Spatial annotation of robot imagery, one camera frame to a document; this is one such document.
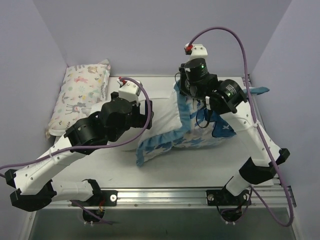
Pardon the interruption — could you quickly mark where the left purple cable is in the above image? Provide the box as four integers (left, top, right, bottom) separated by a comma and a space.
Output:
0, 76, 154, 225

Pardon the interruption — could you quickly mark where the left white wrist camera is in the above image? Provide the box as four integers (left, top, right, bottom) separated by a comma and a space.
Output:
117, 77, 141, 105

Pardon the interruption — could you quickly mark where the right aluminium side rail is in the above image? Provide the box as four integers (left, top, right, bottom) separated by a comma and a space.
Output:
242, 74, 252, 90

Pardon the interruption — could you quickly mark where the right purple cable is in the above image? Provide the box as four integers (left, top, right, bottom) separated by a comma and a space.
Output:
184, 26, 295, 227

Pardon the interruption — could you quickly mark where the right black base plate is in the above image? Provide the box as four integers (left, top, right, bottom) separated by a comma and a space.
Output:
206, 188, 252, 207

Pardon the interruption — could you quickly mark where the blue white plush pillowcase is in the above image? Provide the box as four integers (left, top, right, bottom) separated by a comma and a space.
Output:
134, 83, 271, 168

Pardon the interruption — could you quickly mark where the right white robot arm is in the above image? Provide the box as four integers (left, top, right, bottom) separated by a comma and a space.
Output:
179, 58, 290, 205

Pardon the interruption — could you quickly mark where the purple cable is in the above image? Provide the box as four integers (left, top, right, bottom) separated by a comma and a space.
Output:
0, 76, 154, 225
184, 26, 295, 227

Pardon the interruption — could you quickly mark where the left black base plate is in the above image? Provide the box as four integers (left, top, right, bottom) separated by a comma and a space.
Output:
76, 189, 118, 207

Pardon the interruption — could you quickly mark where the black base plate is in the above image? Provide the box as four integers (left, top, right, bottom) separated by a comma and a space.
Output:
76, 189, 118, 207
206, 188, 252, 207

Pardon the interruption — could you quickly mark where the animal print white pillow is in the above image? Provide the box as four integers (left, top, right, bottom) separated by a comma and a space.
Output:
45, 59, 111, 139

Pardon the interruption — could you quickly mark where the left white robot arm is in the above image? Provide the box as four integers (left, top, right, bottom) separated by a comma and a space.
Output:
4, 92, 154, 212

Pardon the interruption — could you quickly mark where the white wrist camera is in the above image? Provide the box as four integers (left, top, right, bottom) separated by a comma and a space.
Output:
184, 43, 208, 61
117, 77, 141, 105

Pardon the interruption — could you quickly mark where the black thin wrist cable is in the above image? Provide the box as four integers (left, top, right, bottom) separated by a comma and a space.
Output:
174, 72, 213, 129

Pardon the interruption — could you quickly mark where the aluminium mounting rail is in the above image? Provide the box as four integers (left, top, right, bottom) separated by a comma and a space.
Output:
44, 184, 288, 209

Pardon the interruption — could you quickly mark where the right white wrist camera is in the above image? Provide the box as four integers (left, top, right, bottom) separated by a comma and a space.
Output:
184, 43, 208, 61

